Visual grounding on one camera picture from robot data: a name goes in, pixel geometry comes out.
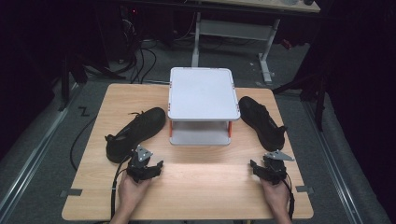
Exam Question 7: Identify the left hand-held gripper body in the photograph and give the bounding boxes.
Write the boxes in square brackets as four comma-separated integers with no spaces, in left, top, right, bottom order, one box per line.
[125,145,153,184]

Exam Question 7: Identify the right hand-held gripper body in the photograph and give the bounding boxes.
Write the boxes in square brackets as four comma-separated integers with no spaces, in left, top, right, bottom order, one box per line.
[262,149,295,185]

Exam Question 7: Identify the black shoe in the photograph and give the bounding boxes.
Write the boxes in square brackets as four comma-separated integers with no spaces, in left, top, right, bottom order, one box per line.
[237,95,288,153]
[105,106,167,164]

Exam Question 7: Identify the white two-tier shoe rack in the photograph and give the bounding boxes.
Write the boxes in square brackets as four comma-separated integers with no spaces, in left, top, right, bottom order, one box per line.
[166,66,242,147]

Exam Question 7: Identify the person's right hand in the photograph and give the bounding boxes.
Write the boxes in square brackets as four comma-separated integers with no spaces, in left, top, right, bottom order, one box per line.
[260,178,291,217]

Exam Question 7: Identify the person's left hand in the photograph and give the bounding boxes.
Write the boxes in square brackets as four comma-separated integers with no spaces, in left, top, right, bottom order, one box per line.
[117,171,153,216]

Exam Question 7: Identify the grey tape piece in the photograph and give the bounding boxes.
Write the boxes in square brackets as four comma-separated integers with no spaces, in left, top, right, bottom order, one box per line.
[60,188,84,198]
[295,185,315,196]

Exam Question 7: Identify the black tripod stand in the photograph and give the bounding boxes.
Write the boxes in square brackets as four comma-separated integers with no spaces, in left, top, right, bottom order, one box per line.
[272,71,329,133]

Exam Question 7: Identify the dark computer tower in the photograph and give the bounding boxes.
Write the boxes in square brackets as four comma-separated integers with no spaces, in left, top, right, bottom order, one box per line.
[102,4,142,62]

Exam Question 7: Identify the right hand-held gripper black cable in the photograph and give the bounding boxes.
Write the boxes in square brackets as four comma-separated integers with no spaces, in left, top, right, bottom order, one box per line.
[281,177,296,220]

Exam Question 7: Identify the hand-held gripper black cable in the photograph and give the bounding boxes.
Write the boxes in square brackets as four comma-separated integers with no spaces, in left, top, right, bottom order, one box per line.
[281,177,296,220]
[109,154,134,220]

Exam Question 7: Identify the left hand-held gripper black cable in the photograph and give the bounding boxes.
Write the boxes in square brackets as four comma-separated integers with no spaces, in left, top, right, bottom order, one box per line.
[109,154,134,220]

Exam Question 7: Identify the metal floor rail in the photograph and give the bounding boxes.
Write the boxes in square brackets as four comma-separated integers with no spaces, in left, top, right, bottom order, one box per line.
[302,99,364,224]
[0,83,80,220]

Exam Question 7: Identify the thin black floor cable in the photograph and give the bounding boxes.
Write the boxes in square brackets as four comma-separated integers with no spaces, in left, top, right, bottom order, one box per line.
[69,115,98,172]

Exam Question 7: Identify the bundle of black cables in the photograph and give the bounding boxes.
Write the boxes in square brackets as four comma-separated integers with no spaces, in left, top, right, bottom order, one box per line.
[120,17,158,85]

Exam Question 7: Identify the desk with white metal frame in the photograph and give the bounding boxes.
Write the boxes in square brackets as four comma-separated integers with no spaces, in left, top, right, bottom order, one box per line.
[183,0,321,85]

